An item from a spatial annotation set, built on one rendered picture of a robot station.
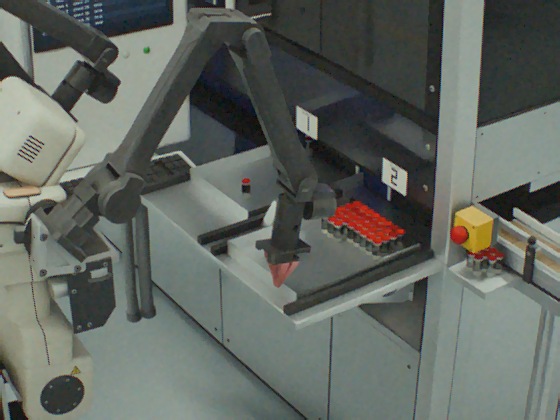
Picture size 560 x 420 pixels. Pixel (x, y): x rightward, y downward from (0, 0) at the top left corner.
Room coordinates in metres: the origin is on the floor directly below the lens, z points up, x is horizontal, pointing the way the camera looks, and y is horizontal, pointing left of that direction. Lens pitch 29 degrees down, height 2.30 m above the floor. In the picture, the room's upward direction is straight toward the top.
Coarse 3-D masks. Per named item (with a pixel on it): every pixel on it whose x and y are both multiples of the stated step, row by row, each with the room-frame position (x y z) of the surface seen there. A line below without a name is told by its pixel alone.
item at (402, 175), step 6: (384, 162) 2.44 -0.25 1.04; (390, 162) 2.42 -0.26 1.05; (384, 168) 2.44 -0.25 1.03; (390, 168) 2.42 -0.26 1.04; (396, 168) 2.40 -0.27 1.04; (384, 174) 2.44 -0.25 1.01; (390, 174) 2.42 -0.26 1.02; (402, 174) 2.38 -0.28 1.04; (384, 180) 2.44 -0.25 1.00; (390, 180) 2.42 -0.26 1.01; (396, 180) 2.40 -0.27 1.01; (402, 180) 2.38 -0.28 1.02; (396, 186) 2.40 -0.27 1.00; (402, 186) 2.38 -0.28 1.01; (402, 192) 2.38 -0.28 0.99
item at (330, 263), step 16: (336, 208) 2.48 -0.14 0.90; (304, 224) 2.42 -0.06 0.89; (320, 224) 2.43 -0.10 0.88; (240, 240) 2.32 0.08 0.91; (256, 240) 2.34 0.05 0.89; (304, 240) 2.36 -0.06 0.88; (320, 240) 2.36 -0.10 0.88; (240, 256) 2.26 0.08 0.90; (256, 256) 2.29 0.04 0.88; (304, 256) 2.29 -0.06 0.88; (320, 256) 2.29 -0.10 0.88; (336, 256) 2.29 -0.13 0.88; (352, 256) 2.29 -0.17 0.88; (368, 256) 2.29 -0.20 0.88; (400, 256) 2.26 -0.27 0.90; (256, 272) 2.21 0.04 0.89; (304, 272) 2.23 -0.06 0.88; (320, 272) 2.22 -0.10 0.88; (336, 272) 2.22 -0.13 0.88; (352, 272) 2.18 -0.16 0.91; (272, 288) 2.16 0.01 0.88; (288, 288) 2.12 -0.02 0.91; (304, 288) 2.16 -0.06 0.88; (320, 288) 2.13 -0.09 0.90
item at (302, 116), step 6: (300, 108) 2.71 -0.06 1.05; (300, 114) 2.71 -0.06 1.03; (306, 114) 2.69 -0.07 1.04; (300, 120) 2.71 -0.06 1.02; (306, 120) 2.69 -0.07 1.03; (312, 120) 2.67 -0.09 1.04; (300, 126) 2.71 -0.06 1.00; (306, 126) 2.69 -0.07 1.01; (312, 126) 2.67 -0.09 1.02; (306, 132) 2.69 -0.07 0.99; (312, 132) 2.67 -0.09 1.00
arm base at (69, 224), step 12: (60, 204) 1.91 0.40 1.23; (72, 204) 1.89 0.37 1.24; (48, 216) 1.89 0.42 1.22; (60, 216) 1.87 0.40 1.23; (72, 216) 1.87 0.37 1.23; (84, 216) 1.88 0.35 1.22; (96, 216) 1.91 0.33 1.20; (48, 228) 1.85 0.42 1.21; (60, 228) 1.86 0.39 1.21; (72, 228) 1.86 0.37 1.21; (84, 228) 1.88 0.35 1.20; (60, 240) 1.82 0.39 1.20; (72, 240) 1.85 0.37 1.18; (84, 240) 1.88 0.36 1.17; (72, 252) 1.83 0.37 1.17
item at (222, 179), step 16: (224, 160) 2.70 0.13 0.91; (240, 160) 2.73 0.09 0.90; (256, 160) 2.75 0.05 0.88; (272, 160) 2.75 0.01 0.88; (320, 160) 2.75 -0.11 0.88; (192, 176) 2.64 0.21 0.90; (208, 176) 2.67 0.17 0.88; (224, 176) 2.67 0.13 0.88; (240, 176) 2.67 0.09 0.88; (256, 176) 2.67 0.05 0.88; (272, 176) 2.67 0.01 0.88; (320, 176) 2.67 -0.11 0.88; (336, 176) 2.67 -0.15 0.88; (352, 176) 2.61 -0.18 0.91; (208, 192) 2.58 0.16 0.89; (224, 192) 2.59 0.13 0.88; (240, 192) 2.59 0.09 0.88; (256, 192) 2.59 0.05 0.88; (272, 192) 2.59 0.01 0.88; (240, 208) 2.46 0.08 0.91; (256, 208) 2.45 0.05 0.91
